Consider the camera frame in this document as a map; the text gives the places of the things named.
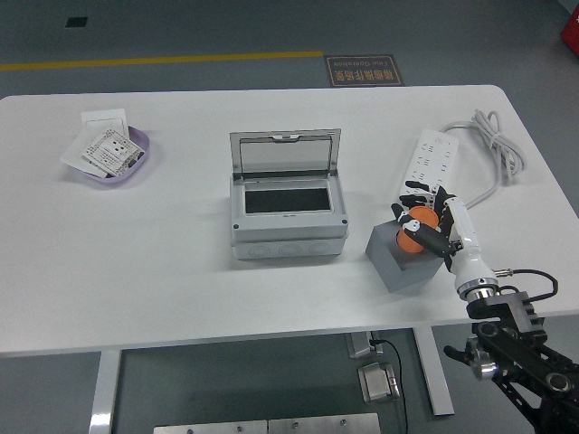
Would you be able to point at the metal floor socket box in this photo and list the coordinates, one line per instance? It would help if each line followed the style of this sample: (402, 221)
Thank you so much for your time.
(377, 382)

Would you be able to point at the white table leg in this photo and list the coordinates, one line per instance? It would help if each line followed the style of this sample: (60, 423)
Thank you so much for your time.
(434, 370)
(105, 393)

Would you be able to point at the white power strip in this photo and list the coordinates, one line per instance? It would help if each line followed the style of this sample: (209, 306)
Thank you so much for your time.
(429, 153)

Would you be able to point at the grey cube with round hole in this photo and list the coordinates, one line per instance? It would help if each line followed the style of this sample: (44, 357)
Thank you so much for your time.
(389, 253)

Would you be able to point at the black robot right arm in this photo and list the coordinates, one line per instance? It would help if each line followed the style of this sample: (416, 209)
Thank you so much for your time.
(520, 352)

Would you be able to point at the red object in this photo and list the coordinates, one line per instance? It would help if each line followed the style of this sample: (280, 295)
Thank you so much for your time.
(571, 29)

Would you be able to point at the white wall switch plate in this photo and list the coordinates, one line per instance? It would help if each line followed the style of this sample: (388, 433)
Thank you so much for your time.
(104, 118)

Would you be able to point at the grey junction box with lid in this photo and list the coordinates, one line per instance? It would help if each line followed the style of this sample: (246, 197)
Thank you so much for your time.
(289, 225)

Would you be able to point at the packaged white wall socket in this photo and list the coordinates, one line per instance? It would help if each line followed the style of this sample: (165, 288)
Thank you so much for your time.
(113, 151)

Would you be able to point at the metal base plate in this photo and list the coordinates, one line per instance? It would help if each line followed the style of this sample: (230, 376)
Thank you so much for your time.
(323, 425)
(210, 428)

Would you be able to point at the orange cylinder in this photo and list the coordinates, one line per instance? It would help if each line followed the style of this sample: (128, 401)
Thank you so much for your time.
(427, 217)

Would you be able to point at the brown floor sign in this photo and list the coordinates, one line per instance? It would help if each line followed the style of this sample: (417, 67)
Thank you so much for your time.
(364, 71)

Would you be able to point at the purple plastic tray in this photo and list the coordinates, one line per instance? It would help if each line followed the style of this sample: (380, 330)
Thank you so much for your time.
(141, 140)

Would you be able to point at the white flat card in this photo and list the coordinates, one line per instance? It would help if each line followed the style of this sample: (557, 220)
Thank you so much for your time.
(74, 153)

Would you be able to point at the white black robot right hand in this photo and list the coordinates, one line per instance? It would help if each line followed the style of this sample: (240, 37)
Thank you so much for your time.
(461, 226)

